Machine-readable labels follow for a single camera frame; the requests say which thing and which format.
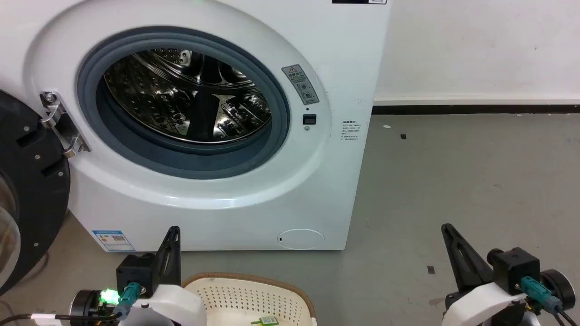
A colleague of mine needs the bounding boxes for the black washing machine door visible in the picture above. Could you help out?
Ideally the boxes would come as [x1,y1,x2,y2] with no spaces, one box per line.
[0,90,71,296]

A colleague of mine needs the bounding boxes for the round white filter cover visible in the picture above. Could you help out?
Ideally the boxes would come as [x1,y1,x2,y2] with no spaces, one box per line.
[277,228,325,250]

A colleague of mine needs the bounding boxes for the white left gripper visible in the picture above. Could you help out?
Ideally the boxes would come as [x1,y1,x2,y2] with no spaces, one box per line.
[120,226,208,326]

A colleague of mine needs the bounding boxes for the white perforated laundry basket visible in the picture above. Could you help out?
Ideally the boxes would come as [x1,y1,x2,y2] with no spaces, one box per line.
[182,272,318,326]

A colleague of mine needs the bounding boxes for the grey warning sticker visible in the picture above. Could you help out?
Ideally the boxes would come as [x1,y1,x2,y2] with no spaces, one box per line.
[281,64,320,106]

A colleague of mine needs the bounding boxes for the stainless steel washing machine drum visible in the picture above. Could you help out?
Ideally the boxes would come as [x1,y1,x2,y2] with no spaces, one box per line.
[103,49,272,145]

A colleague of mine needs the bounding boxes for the grey rubber door gasket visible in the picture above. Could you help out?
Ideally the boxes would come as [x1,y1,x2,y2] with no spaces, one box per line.
[76,26,291,180]

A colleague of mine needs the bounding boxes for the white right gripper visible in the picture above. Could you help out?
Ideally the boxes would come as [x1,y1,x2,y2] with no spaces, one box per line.
[441,223,529,326]

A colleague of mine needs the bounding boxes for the white front-load washing machine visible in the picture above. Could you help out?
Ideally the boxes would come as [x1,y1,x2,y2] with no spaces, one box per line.
[0,0,393,252]

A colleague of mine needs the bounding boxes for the small printed text label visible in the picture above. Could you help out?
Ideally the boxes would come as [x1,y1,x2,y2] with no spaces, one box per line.
[342,120,360,142]

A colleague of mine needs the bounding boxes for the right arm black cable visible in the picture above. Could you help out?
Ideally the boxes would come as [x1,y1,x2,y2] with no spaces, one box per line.
[520,276,580,326]

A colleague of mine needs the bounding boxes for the silver metal door hinge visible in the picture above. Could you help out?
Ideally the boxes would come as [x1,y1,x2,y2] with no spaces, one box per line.
[40,91,90,158]

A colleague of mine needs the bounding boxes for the blue energy label sticker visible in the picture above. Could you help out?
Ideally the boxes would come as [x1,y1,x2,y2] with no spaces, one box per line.
[92,230,136,252]

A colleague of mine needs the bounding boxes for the black wall baseboard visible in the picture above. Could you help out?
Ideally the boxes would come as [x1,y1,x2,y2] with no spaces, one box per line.
[372,104,580,115]

